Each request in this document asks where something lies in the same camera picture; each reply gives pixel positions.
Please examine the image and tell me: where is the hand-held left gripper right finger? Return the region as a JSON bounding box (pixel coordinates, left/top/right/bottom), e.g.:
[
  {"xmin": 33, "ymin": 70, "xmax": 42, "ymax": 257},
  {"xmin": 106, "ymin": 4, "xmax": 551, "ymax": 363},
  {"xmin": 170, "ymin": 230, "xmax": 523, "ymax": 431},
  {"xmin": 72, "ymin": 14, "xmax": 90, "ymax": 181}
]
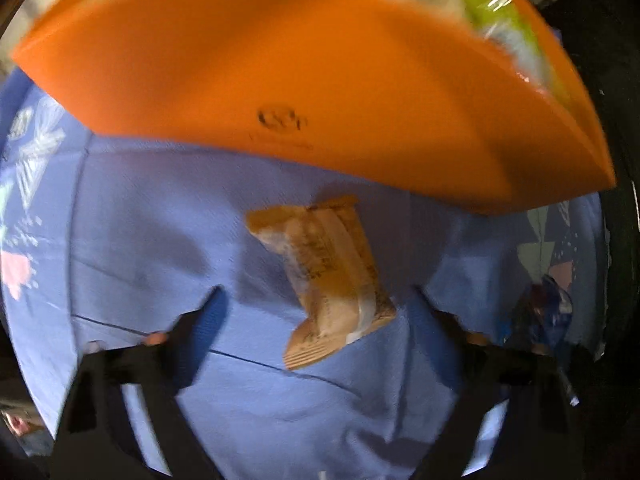
[{"xmin": 410, "ymin": 285, "xmax": 581, "ymax": 480}]

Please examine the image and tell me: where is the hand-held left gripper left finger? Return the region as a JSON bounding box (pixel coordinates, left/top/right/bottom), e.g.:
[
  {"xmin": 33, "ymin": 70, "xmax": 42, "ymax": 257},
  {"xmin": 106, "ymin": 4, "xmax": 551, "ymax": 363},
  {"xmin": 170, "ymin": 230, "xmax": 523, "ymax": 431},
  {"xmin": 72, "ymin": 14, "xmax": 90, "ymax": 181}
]
[{"xmin": 55, "ymin": 285, "xmax": 231, "ymax": 480}]

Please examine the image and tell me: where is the small blue snack packet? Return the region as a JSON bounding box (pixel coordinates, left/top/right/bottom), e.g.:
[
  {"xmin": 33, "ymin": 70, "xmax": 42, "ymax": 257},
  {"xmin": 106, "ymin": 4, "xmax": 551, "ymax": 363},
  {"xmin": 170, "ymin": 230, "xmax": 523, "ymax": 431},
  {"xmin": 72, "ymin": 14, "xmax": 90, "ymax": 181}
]
[{"xmin": 514, "ymin": 274, "xmax": 575, "ymax": 357}]

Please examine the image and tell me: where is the tan snack packet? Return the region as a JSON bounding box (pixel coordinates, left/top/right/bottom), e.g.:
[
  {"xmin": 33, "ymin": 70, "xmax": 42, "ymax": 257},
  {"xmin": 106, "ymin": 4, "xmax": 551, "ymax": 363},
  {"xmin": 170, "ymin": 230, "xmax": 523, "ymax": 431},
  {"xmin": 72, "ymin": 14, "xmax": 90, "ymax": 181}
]
[{"xmin": 244, "ymin": 195, "xmax": 397, "ymax": 372}]

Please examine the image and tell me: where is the orange cardboard box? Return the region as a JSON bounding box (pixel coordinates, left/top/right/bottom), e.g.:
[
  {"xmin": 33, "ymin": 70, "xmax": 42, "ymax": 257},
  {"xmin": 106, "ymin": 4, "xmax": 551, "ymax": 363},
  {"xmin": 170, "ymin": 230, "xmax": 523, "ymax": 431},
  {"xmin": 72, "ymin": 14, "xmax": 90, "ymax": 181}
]
[{"xmin": 10, "ymin": 0, "xmax": 617, "ymax": 217}]

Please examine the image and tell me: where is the green label clear packet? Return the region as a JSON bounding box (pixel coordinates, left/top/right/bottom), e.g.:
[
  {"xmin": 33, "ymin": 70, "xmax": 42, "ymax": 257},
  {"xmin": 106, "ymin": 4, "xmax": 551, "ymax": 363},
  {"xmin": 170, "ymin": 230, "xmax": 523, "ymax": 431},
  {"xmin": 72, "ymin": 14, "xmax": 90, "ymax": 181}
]
[{"xmin": 450, "ymin": 0, "xmax": 557, "ymax": 102}]

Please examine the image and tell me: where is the printed blue blanket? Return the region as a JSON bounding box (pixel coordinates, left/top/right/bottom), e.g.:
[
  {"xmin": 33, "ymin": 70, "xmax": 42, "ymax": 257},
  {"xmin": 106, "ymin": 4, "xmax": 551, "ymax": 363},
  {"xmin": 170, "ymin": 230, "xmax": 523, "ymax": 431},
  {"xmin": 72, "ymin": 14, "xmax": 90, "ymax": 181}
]
[{"xmin": 0, "ymin": 67, "xmax": 608, "ymax": 480}]

